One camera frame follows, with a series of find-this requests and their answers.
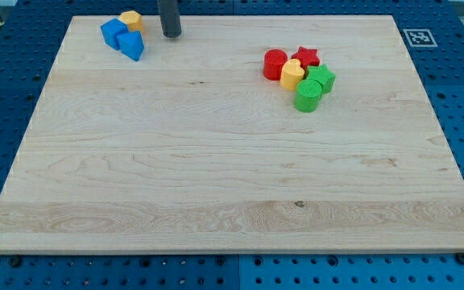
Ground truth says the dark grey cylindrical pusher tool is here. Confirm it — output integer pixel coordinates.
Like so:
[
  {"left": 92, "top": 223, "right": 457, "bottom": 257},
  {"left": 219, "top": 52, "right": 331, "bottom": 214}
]
[{"left": 157, "top": 0, "right": 182, "bottom": 39}]

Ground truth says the yellow heart block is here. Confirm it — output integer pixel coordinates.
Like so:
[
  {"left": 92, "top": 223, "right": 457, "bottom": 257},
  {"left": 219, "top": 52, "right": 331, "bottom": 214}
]
[{"left": 280, "top": 59, "right": 305, "bottom": 91}]

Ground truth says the yellow hexagon block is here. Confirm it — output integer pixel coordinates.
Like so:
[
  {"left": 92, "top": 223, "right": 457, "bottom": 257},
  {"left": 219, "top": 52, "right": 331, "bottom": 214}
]
[{"left": 118, "top": 10, "right": 145, "bottom": 34}]

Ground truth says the blue triangle block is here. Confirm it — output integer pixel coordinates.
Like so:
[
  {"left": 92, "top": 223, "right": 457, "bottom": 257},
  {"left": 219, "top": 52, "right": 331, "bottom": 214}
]
[{"left": 117, "top": 31, "right": 144, "bottom": 61}]

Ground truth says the blue cube block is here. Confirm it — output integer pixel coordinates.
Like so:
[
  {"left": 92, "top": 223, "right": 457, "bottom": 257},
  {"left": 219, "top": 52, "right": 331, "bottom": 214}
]
[{"left": 100, "top": 19, "right": 128, "bottom": 50}]

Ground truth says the red cylinder block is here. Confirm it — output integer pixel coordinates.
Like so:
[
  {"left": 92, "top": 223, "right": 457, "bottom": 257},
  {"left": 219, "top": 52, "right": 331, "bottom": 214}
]
[{"left": 263, "top": 49, "right": 288, "bottom": 81}]

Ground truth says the light wooden board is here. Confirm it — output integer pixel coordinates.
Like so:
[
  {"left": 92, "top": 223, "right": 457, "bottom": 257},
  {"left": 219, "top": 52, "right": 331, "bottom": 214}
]
[{"left": 0, "top": 15, "right": 464, "bottom": 255}]

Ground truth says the red star block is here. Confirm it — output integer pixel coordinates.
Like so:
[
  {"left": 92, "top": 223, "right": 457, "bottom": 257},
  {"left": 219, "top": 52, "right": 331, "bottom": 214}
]
[{"left": 291, "top": 47, "right": 321, "bottom": 70}]

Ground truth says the green cylinder block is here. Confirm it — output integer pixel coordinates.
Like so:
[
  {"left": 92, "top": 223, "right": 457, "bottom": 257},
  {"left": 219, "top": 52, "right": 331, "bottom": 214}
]
[{"left": 294, "top": 79, "right": 322, "bottom": 113}]

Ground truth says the green star block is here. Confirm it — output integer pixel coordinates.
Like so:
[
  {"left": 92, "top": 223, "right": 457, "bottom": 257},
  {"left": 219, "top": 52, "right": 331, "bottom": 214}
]
[{"left": 307, "top": 64, "right": 336, "bottom": 93}]

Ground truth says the white fiducial marker tag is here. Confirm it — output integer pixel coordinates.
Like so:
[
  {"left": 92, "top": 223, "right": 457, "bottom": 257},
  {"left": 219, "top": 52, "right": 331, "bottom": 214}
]
[{"left": 404, "top": 28, "right": 437, "bottom": 48}]

